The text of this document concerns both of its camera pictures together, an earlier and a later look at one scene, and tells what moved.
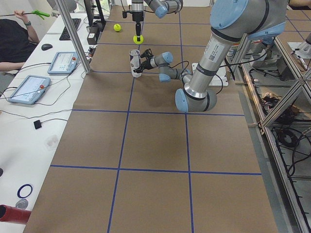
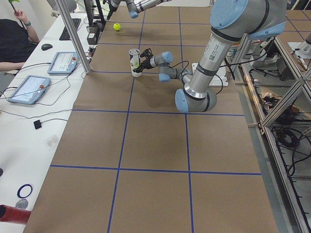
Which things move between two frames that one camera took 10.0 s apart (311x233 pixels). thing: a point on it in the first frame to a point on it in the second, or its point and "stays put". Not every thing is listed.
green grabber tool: (36, 12) to (11, 1)
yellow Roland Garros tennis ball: (117, 27) stays put
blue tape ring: (19, 191) stays put
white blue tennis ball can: (135, 62) stays put
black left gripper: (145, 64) stays put
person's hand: (20, 14) stays put
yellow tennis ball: (135, 39) to (135, 63)
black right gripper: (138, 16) to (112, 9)
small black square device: (37, 124) stays put
